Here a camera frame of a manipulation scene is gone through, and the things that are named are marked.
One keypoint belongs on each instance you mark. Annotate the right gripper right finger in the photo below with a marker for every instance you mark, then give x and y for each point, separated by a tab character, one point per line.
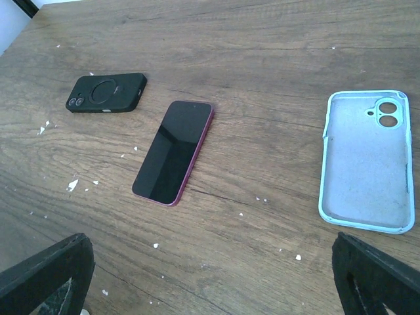
370	281

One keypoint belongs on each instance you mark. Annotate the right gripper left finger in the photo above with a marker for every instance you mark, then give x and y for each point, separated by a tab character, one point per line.
53	281

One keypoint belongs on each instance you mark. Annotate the light blue phone case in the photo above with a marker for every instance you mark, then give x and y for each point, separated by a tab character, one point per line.
367	169

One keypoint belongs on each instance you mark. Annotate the magenta phone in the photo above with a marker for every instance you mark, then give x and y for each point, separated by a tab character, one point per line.
172	154

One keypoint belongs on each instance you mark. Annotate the black phone case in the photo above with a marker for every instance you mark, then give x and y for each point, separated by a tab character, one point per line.
106	93

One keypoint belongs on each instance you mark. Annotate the left black frame post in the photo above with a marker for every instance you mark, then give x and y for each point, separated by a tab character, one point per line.
28	7

